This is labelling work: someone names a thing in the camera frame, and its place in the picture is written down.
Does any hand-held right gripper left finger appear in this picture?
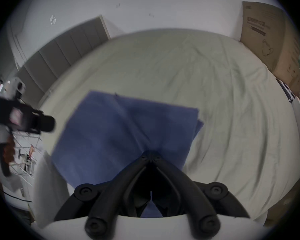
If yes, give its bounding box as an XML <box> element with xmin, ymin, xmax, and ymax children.
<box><xmin>54</xmin><ymin>152</ymin><xmax>152</xmax><ymax>239</ymax></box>

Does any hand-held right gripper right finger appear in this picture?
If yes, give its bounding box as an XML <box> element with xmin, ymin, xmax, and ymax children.
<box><xmin>151</xmin><ymin>152</ymin><xmax>251</xmax><ymax>239</ymax></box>

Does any person's left hand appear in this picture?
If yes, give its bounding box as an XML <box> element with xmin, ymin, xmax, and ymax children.
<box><xmin>0</xmin><ymin>130</ymin><xmax>16</xmax><ymax>166</ymax></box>

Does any grey padded headboard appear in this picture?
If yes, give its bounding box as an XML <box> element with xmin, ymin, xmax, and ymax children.
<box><xmin>16</xmin><ymin>15</ymin><xmax>111</xmax><ymax>102</ymax></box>

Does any bed with pale green sheet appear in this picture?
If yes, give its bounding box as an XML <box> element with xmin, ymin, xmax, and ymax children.
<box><xmin>34</xmin><ymin>28</ymin><xmax>300</xmax><ymax>230</ymax></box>

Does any dark blue shirt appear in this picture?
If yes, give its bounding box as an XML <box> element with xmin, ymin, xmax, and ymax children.
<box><xmin>51</xmin><ymin>90</ymin><xmax>204</xmax><ymax>218</ymax></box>

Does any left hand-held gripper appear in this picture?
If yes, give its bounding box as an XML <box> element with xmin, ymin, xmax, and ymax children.
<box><xmin>0</xmin><ymin>77</ymin><xmax>56</xmax><ymax>184</ymax></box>

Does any large brown cardboard carton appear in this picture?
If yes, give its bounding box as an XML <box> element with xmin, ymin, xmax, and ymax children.
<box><xmin>240</xmin><ymin>1</ymin><xmax>300</xmax><ymax>97</ymax></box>

